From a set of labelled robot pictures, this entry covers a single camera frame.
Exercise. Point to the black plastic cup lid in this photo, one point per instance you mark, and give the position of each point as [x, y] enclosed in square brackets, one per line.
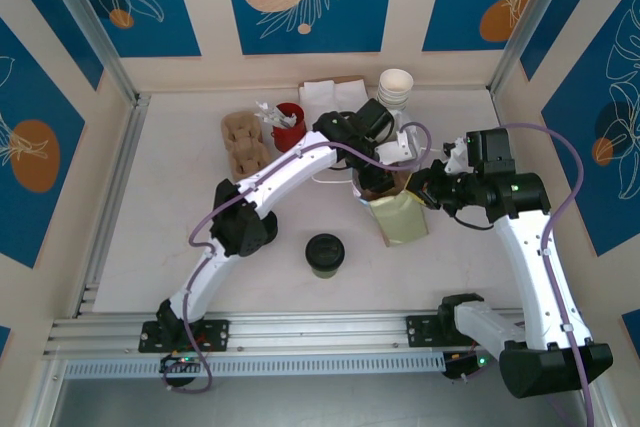
[325, 249]

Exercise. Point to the pale green paper bag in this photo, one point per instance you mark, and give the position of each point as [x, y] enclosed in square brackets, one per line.
[400, 222]

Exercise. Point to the stack of brown pulp carriers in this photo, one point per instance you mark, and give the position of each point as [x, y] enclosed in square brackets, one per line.
[245, 147]

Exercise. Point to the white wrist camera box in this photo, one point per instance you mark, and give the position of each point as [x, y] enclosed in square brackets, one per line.
[397, 152]
[457, 159]

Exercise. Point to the white sachet bundle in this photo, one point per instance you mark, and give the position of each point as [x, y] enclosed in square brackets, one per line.
[270, 114]

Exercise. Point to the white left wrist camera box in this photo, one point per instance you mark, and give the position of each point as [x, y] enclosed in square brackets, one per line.
[397, 152]

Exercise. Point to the white paper napkin stack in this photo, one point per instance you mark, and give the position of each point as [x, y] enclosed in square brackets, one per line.
[317, 94]

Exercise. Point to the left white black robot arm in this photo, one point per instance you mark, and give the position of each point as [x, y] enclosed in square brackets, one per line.
[280, 172]

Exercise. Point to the brown cardboard napkin box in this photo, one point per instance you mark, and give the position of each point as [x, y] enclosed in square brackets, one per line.
[345, 80]

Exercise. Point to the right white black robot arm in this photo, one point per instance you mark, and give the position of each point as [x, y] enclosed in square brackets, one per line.
[545, 287]

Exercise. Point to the red cylindrical holder cup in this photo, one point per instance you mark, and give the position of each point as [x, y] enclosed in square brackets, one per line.
[287, 139]

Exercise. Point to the stack of paper cups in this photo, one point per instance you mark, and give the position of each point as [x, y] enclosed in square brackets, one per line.
[395, 89]

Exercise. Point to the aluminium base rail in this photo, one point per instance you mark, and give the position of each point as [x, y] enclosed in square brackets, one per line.
[320, 329]

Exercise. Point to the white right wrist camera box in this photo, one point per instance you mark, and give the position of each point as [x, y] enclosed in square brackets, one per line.
[457, 159]

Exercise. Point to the aluminium frame post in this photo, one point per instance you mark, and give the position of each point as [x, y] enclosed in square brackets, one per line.
[85, 12]
[530, 17]

